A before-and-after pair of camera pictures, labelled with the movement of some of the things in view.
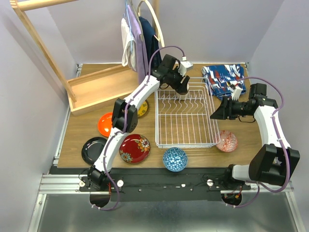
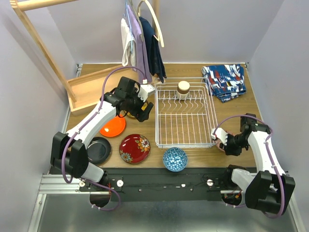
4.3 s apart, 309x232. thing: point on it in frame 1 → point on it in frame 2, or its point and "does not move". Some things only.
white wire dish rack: (184, 120) does not move
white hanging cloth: (129, 46) does not move
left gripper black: (181, 83) → (142, 112)
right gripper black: (225, 110) → (229, 151)
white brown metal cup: (183, 96) does not move
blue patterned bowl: (175, 159) does not move
